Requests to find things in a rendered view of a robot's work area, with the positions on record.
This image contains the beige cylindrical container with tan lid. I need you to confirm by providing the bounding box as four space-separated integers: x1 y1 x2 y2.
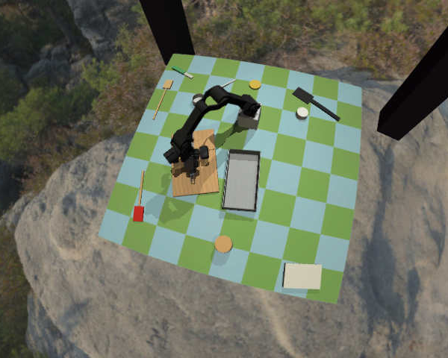
214 236 233 253

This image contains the yellow round disc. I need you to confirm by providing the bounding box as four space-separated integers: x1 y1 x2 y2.
249 80 261 90

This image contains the beige cylinder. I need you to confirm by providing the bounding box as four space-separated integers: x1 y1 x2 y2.
296 107 308 120

